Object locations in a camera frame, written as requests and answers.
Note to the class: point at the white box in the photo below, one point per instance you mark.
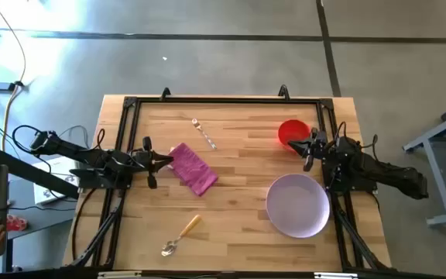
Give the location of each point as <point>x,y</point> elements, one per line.
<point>52,186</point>

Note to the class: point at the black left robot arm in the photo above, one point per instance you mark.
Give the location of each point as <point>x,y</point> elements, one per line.
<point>91,155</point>

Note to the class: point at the black desk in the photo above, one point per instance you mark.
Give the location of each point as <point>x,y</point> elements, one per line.
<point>33,174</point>

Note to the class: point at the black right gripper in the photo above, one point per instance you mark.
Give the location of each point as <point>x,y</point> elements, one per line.
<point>316,149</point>

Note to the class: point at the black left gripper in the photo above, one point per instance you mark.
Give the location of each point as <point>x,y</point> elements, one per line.
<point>150,162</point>

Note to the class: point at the purple cloth napkin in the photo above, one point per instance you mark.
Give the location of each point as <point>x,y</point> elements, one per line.
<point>192,168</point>

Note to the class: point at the red small object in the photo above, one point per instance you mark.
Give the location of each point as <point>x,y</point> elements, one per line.
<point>16,223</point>

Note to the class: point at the black aluminium table frame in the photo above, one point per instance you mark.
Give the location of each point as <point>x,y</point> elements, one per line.
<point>227,100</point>

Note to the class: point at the lavender plate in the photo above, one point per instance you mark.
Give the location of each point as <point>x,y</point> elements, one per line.
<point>296,205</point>

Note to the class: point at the red bowl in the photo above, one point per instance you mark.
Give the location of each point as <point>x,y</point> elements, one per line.
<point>290,129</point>

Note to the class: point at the blue-framed table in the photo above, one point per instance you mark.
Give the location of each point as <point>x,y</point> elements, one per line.
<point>436,135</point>

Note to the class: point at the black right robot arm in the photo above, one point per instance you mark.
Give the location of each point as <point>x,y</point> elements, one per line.
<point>381,170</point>

